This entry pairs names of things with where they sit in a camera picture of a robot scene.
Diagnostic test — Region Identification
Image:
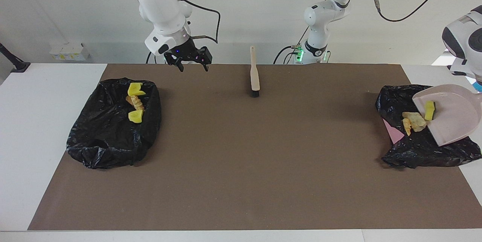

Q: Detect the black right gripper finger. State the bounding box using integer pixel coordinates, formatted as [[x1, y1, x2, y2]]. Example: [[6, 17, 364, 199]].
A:
[[196, 47, 212, 71], [165, 52, 185, 72]]

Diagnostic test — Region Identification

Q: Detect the yellow sponge piece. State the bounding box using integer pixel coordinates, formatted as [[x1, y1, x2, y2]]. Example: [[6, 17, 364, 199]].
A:
[[127, 82, 146, 96]]

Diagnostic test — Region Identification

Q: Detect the beige brush with black bristles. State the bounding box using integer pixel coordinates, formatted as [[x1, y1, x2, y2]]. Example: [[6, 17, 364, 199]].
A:
[[250, 46, 261, 98]]

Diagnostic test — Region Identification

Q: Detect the orange sponge piece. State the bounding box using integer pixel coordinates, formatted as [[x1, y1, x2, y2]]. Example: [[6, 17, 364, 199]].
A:
[[130, 95, 145, 111]]

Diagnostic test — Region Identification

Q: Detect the small yellow sponge scrap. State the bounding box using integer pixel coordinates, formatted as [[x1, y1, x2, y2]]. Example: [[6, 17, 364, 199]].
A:
[[424, 101, 436, 121]]

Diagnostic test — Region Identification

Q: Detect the beige plastic dustpan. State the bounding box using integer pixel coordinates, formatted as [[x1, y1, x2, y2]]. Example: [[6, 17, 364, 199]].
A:
[[412, 84, 482, 147]]

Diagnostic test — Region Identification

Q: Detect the pink bin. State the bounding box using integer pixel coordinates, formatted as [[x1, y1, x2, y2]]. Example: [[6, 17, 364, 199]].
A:
[[383, 119, 403, 145]]

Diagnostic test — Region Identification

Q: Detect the black trash bag over pink bin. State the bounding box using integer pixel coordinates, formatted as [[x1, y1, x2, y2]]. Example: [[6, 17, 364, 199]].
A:
[[375, 84, 482, 169]]

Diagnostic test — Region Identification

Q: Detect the brown table mat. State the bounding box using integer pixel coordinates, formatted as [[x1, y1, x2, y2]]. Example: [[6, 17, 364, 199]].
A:
[[27, 64, 482, 231]]

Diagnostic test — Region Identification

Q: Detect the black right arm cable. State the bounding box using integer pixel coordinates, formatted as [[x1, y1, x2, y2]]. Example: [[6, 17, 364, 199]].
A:
[[166, 0, 221, 44]]

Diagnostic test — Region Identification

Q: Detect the white wall socket box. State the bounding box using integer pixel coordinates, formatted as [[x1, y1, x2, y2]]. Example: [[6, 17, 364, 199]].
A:
[[50, 43, 90, 61]]

